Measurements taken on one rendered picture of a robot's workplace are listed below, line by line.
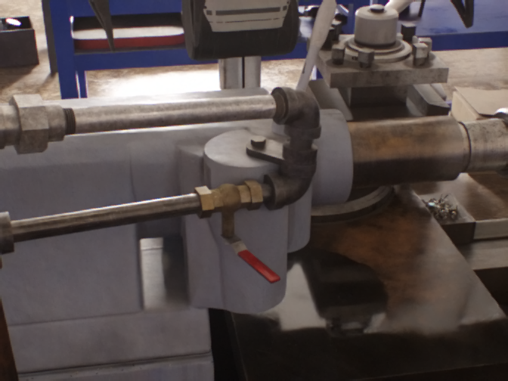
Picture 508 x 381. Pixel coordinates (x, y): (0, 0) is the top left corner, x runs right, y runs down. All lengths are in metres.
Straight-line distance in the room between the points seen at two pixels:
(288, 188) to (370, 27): 0.43
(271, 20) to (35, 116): 0.94
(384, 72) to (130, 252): 0.44
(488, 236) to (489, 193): 1.95
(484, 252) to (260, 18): 0.60
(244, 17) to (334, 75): 0.46
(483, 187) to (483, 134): 2.33
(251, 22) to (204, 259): 0.76
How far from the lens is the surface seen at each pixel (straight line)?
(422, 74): 1.08
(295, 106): 0.69
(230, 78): 1.56
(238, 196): 0.71
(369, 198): 1.13
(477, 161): 0.94
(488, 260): 1.23
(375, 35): 1.10
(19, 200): 0.81
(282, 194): 0.72
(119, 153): 0.79
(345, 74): 1.05
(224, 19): 1.47
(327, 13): 0.82
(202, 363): 0.84
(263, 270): 0.70
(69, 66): 2.67
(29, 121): 0.60
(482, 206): 3.13
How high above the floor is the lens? 1.49
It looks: 28 degrees down
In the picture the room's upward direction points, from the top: straight up
